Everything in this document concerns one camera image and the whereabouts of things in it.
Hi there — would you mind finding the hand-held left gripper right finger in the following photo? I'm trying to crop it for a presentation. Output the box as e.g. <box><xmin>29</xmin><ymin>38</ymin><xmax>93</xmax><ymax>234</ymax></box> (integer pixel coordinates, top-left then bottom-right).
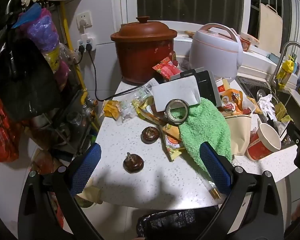
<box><xmin>199</xmin><ymin>141</ymin><xmax>284</xmax><ymax>240</ymax></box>

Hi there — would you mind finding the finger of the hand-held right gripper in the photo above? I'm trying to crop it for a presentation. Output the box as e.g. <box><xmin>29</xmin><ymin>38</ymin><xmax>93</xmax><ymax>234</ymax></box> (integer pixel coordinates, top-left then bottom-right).
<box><xmin>285</xmin><ymin>122</ymin><xmax>300</xmax><ymax>146</ymax></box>

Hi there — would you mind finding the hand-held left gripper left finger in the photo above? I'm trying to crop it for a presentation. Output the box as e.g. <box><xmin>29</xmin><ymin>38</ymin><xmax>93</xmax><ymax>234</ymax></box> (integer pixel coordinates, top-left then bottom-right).
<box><xmin>17</xmin><ymin>142</ymin><xmax>108</xmax><ymax>240</ymax></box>

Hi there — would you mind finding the black trash bag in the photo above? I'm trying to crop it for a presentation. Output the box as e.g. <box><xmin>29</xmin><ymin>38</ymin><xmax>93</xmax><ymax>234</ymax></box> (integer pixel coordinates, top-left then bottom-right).
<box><xmin>136</xmin><ymin>206</ymin><xmax>221</xmax><ymax>240</ymax></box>

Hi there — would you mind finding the glass tube with gold cap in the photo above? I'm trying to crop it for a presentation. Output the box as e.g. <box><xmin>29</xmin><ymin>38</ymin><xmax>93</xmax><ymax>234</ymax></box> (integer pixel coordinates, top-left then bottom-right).
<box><xmin>207</xmin><ymin>179</ymin><xmax>221</xmax><ymax>200</ymax></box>

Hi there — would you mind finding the cream cloth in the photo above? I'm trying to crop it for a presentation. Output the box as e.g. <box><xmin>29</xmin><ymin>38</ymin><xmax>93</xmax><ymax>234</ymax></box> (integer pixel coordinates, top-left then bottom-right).
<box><xmin>77</xmin><ymin>177</ymin><xmax>103</xmax><ymax>205</ymax></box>

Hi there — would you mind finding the crumpled white tissue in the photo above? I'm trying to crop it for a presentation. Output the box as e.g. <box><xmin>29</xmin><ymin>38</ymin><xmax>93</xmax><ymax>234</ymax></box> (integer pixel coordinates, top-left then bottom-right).
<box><xmin>257</xmin><ymin>94</ymin><xmax>278</xmax><ymax>121</ymax></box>

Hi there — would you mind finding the cream paper bag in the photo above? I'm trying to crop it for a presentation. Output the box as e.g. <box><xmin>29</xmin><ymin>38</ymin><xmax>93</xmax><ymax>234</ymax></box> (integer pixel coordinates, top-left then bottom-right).
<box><xmin>224</xmin><ymin>113</ymin><xmax>252</xmax><ymax>156</ymax></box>

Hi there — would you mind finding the green towel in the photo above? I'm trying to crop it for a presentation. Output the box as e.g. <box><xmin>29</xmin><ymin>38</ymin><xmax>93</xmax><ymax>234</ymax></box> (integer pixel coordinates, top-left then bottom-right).
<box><xmin>178</xmin><ymin>97</ymin><xmax>233</xmax><ymax>178</ymax></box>

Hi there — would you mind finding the brown water chestnut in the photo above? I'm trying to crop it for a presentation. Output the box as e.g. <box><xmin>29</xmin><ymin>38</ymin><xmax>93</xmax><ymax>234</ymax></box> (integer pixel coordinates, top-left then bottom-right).
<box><xmin>123</xmin><ymin>152</ymin><xmax>144</xmax><ymax>174</ymax></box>
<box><xmin>141</xmin><ymin>126</ymin><xmax>160</xmax><ymax>145</ymax></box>

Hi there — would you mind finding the yellow bottle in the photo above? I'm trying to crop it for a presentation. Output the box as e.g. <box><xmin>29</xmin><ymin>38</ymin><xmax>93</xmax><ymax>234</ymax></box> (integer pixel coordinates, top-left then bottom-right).
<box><xmin>277</xmin><ymin>57</ymin><xmax>297</xmax><ymax>86</ymax></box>

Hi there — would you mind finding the yellow snack packet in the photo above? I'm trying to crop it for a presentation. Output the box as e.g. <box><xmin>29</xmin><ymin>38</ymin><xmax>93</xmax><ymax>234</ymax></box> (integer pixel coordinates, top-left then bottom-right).
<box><xmin>102</xmin><ymin>100</ymin><xmax>123</xmax><ymax>119</ymax></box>

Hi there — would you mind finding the orange snack bag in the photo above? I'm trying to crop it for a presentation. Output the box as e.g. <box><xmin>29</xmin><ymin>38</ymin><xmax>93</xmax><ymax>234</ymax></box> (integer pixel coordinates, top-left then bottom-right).
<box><xmin>219</xmin><ymin>88</ymin><xmax>253</xmax><ymax>113</ymax></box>

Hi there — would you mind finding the brown tape roll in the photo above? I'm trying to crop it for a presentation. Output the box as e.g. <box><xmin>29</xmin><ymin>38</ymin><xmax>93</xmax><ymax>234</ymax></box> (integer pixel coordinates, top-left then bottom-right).
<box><xmin>165</xmin><ymin>99</ymin><xmax>190</xmax><ymax>126</ymax></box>

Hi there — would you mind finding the metal faucet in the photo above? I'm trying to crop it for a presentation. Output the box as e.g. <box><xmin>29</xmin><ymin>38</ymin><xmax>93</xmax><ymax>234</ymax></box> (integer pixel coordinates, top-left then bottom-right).
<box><xmin>268</xmin><ymin>41</ymin><xmax>300</xmax><ymax>88</ymax></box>

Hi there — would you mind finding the white and red paper cup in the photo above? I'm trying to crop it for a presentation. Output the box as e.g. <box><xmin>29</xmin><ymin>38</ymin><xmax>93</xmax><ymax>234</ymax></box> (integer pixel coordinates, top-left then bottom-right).
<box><xmin>214</xmin><ymin>77</ymin><xmax>231</xmax><ymax>93</ymax></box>

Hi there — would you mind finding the white paper sheet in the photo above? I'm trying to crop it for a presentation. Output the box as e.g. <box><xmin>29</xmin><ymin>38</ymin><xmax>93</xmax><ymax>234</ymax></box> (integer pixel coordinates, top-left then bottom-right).
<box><xmin>152</xmin><ymin>76</ymin><xmax>202</xmax><ymax>113</ymax></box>

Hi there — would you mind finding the clear plastic bag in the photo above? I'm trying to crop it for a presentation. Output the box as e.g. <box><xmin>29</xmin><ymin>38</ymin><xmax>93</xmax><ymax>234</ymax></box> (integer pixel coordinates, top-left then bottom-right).
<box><xmin>119</xmin><ymin>78</ymin><xmax>156</xmax><ymax>121</ymax></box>

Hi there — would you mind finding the red plastic bag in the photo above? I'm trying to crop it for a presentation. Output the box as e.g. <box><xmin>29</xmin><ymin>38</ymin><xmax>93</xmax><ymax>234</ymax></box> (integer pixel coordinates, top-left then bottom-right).
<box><xmin>0</xmin><ymin>82</ymin><xmax>21</xmax><ymax>163</ymax></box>

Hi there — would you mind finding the yellow gas pipe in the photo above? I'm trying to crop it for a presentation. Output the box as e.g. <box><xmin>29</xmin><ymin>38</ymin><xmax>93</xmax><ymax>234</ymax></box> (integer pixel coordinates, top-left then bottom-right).
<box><xmin>59</xmin><ymin>1</ymin><xmax>101</xmax><ymax>132</ymax></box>

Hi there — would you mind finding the grey box tray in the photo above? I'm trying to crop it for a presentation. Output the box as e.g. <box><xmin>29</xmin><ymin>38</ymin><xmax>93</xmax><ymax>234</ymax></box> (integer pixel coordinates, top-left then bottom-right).
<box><xmin>162</xmin><ymin>68</ymin><xmax>223</xmax><ymax>108</ymax></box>

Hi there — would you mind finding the beige cutting board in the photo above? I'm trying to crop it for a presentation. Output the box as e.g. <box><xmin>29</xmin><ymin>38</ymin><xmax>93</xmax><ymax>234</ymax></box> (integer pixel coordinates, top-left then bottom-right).
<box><xmin>258</xmin><ymin>3</ymin><xmax>283</xmax><ymax>53</ymax></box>

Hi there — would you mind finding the black plastic bag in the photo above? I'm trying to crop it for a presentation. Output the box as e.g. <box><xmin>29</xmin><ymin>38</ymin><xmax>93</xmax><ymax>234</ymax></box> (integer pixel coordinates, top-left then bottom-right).
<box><xmin>0</xmin><ymin>37</ymin><xmax>63</xmax><ymax>121</ymax></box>

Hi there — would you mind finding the red snack packet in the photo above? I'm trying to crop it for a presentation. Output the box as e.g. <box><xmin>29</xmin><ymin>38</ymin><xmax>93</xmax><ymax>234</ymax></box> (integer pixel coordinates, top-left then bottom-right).
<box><xmin>152</xmin><ymin>57</ymin><xmax>181</xmax><ymax>81</ymax></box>

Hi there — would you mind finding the white rice cooker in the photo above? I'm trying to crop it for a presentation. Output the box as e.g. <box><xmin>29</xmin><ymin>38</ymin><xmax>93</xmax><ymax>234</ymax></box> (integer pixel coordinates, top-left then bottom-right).
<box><xmin>188</xmin><ymin>23</ymin><xmax>244</xmax><ymax>79</ymax></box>

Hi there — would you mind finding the brown clay pot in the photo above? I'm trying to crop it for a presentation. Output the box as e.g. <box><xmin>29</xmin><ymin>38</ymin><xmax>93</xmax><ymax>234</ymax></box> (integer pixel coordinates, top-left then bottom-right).
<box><xmin>110</xmin><ymin>16</ymin><xmax>178</xmax><ymax>84</ymax></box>

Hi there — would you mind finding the blue plastic bag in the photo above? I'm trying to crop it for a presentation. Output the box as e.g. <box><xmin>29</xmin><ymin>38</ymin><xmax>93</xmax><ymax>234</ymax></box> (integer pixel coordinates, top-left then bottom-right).
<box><xmin>11</xmin><ymin>2</ymin><xmax>42</xmax><ymax>29</ymax></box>

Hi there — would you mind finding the black power cable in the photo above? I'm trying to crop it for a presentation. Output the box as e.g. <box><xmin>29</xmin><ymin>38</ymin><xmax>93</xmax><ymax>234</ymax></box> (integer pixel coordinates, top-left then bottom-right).
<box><xmin>89</xmin><ymin>50</ymin><xmax>141</xmax><ymax>102</ymax></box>

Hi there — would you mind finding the white wall socket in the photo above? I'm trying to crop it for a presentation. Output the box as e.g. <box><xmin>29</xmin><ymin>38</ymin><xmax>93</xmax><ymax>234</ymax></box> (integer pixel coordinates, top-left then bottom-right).
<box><xmin>76</xmin><ymin>11</ymin><xmax>93</xmax><ymax>29</ymax></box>

